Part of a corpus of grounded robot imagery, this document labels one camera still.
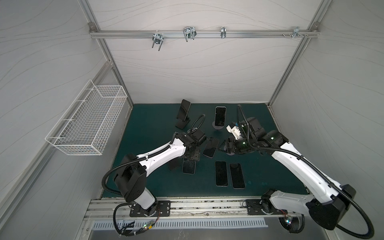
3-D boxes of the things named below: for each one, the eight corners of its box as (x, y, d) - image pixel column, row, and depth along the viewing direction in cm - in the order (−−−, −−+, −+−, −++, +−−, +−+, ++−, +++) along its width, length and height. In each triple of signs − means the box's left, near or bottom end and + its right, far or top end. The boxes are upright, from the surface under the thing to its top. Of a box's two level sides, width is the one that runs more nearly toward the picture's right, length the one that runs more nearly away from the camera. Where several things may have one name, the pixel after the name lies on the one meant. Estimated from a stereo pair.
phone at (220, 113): (214, 128, 108) (216, 114, 96) (213, 120, 112) (215, 106, 100) (223, 128, 108) (227, 114, 96) (222, 120, 112) (225, 106, 100)
